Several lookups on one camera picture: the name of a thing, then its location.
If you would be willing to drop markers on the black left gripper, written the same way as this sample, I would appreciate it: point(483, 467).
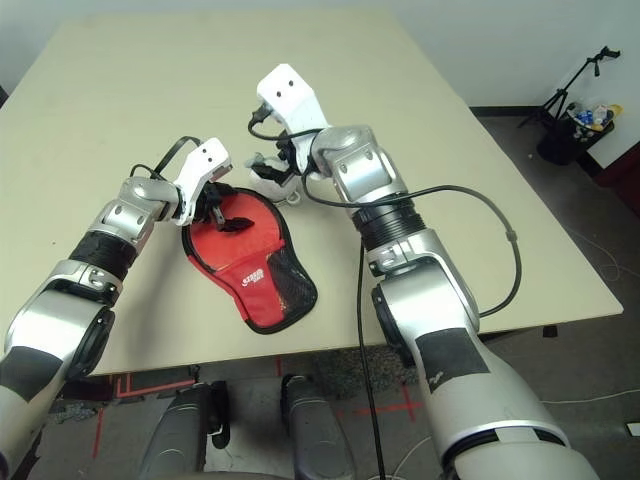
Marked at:
point(210, 202)

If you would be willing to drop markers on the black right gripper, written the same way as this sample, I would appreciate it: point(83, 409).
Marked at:
point(287, 155)

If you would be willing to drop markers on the red black paddle case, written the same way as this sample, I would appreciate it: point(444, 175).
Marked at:
point(250, 300)

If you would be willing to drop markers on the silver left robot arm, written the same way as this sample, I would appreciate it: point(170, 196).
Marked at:
point(75, 300)

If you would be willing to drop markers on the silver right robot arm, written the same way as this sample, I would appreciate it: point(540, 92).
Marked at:
point(365, 170)

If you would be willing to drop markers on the grey left robot leg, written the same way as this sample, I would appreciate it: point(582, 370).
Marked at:
point(180, 435)

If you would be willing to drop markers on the grey robot leg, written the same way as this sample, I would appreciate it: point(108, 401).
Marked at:
point(180, 435)
point(315, 430)

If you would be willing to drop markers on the grey right robot leg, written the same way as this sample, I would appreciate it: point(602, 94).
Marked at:
point(315, 430)

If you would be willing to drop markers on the black trash bin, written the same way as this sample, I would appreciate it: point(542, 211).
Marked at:
point(560, 145)

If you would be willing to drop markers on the black tripod stand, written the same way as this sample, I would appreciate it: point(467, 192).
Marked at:
point(575, 80)

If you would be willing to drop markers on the plastic bottles rubbish heap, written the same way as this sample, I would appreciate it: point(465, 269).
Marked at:
point(595, 117)

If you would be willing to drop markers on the dark maroon cabinet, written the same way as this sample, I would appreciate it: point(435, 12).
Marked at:
point(620, 175)

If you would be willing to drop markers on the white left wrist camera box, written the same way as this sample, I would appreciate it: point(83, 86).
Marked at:
point(205, 155)

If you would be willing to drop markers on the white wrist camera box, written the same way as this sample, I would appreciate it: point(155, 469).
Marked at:
point(205, 155)
point(290, 95)

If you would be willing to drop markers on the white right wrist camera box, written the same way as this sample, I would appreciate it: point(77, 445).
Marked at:
point(290, 95)

